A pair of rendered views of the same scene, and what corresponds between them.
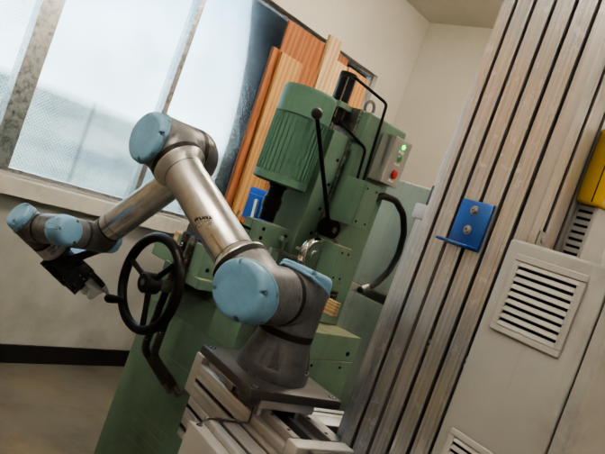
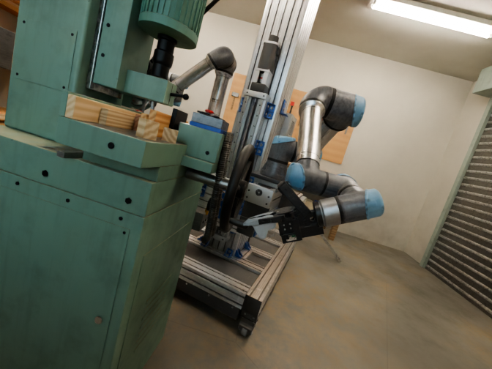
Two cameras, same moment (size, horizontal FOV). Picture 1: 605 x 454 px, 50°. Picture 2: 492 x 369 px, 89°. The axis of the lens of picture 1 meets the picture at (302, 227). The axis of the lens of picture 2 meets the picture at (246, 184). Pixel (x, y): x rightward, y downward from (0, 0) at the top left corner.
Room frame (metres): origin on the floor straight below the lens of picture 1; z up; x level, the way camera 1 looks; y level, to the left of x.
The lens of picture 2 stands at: (2.25, 0.99, 0.95)
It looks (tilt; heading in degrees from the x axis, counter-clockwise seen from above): 9 degrees down; 233
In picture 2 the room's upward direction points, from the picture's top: 16 degrees clockwise
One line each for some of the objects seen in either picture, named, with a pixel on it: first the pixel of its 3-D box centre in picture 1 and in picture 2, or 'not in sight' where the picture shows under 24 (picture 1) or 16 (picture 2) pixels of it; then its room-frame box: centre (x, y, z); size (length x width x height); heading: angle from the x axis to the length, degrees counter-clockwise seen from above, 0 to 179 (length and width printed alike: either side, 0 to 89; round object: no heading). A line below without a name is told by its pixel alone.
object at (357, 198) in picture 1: (356, 203); not in sight; (2.10, -0.14, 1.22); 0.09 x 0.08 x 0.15; 137
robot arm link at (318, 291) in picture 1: (296, 295); (282, 148); (1.31, -0.04, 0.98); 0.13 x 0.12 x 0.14; 146
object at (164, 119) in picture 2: not in sight; (169, 127); (1.99, 0.17, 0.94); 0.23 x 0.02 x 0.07; 47
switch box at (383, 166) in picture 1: (390, 160); not in sight; (2.18, -0.20, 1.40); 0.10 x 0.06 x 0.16; 137
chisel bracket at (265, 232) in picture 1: (265, 235); (150, 91); (2.05, 0.10, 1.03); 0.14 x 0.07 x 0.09; 137
